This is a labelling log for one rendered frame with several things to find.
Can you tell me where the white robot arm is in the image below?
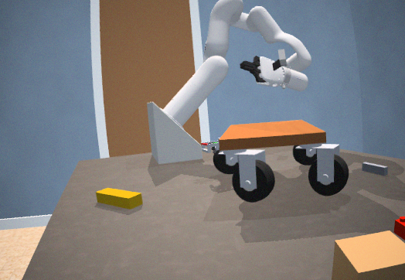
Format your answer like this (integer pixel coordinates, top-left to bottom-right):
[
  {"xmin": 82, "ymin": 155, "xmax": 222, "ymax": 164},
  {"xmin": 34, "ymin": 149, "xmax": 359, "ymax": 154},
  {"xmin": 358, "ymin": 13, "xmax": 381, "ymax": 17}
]
[{"xmin": 163, "ymin": 0, "xmax": 311, "ymax": 130}]

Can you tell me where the red rectangular block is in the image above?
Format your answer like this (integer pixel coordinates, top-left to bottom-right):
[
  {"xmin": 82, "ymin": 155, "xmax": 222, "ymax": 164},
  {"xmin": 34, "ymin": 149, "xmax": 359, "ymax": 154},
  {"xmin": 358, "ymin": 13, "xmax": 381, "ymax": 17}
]
[{"xmin": 394, "ymin": 217, "xmax": 405, "ymax": 240}]

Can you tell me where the yellow rectangular block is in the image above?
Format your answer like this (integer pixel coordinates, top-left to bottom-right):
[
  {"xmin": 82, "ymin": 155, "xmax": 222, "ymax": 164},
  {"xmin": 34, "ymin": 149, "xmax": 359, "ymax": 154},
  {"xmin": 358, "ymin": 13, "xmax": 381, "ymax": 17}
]
[{"xmin": 96, "ymin": 188, "xmax": 143, "ymax": 209}]

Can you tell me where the grey rectangular bar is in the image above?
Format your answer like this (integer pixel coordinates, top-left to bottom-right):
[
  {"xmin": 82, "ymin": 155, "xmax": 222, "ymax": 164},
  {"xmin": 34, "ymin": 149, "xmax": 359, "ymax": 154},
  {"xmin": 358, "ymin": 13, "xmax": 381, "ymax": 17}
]
[{"xmin": 362, "ymin": 162, "xmax": 388, "ymax": 176}]

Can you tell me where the orange wheeled dolly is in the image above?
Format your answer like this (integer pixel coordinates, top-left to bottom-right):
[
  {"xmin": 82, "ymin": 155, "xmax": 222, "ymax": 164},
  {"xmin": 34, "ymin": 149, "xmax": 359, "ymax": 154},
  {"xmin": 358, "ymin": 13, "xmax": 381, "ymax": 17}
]
[{"xmin": 202, "ymin": 120, "xmax": 349, "ymax": 203}]

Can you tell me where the tan box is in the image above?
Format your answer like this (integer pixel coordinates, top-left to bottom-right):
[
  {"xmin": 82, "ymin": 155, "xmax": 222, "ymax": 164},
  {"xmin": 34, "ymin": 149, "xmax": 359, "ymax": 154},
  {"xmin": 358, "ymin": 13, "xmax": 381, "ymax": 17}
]
[{"xmin": 332, "ymin": 230, "xmax": 405, "ymax": 280}]

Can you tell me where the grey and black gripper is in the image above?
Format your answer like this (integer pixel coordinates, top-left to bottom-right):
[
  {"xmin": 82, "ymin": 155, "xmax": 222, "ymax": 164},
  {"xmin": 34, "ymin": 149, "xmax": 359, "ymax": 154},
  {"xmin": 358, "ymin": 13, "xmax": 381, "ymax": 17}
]
[{"xmin": 240, "ymin": 56, "xmax": 286, "ymax": 87}]

